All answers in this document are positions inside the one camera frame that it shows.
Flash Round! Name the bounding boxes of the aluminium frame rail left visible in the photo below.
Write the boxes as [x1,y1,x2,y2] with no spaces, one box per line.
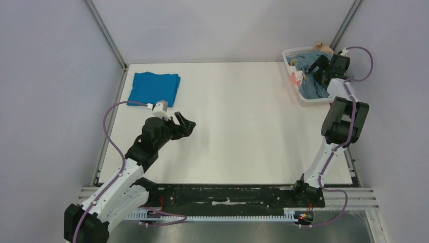
[83,0,127,70]

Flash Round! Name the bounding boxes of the pink and white garment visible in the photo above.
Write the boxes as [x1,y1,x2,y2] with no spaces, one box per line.
[289,59,307,88]

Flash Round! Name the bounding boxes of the white plastic laundry basket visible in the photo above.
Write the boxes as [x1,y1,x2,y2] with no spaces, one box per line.
[282,46,333,105]

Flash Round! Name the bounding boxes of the grey-blue t-shirt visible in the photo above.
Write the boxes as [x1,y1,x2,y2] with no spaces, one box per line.
[286,51,333,100]

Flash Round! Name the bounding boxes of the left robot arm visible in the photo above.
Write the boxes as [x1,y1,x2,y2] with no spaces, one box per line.
[63,112,196,242]

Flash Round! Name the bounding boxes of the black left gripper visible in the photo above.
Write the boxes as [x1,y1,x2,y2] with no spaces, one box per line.
[155,111,196,150]

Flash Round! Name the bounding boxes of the white slotted cable duct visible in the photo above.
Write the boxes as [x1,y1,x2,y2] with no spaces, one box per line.
[125,209,314,224]

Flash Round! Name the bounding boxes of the folded bright blue t-shirt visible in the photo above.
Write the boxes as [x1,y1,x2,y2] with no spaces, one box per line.
[128,72,181,107]

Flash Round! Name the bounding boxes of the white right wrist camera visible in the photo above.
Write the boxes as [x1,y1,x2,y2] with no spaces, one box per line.
[338,48,349,56]

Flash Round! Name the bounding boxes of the aluminium frame rail right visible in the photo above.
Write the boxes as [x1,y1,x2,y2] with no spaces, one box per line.
[330,0,363,50]

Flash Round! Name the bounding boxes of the aluminium frame rail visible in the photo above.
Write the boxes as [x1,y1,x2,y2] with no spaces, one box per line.
[330,0,363,50]
[83,0,127,70]

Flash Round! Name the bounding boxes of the beige t-shirt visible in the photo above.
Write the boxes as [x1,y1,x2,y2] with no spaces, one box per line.
[311,42,334,55]

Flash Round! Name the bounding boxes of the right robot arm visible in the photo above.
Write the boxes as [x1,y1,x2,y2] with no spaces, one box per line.
[292,55,369,207]

